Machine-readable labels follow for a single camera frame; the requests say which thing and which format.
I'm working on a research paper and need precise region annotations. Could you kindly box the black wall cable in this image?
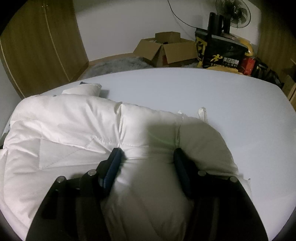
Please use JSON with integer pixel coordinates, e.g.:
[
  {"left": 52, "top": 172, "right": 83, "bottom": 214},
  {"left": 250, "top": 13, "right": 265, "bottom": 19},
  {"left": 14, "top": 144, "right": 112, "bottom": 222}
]
[{"left": 166, "top": 0, "right": 197, "bottom": 28}]

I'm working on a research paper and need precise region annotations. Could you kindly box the black standing fan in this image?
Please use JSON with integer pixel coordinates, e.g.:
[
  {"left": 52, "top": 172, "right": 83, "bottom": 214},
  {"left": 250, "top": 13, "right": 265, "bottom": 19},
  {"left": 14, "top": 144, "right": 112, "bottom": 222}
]
[{"left": 215, "top": 0, "right": 251, "bottom": 35}]

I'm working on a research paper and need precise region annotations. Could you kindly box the cardboard box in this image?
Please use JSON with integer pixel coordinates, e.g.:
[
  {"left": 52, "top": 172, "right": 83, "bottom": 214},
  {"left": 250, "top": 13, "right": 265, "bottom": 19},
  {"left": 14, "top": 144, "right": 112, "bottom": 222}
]
[{"left": 133, "top": 32, "right": 198, "bottom": 67}]

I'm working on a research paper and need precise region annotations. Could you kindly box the grey fluffy rug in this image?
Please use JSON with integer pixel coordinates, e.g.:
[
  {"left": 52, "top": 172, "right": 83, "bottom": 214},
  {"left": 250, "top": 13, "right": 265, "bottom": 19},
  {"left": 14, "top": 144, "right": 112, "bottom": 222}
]
[{"left": 79, "top": 57, "right": 153, "bottom": 80}]

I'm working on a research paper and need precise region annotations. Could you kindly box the wooden wardrobe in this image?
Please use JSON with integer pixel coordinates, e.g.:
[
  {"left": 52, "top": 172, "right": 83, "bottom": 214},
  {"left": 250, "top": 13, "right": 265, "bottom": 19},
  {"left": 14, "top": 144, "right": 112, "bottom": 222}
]
[{"left": 1, "top": 1, "right": 89, "bottom": 98}]

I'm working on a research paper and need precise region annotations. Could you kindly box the white puffer jacket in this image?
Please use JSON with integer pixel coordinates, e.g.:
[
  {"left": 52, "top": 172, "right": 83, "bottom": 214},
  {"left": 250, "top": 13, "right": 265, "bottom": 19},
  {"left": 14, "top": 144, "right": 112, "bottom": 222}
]
[{"left": 0, "top": 82, "right": 253, "bottom": 241}]

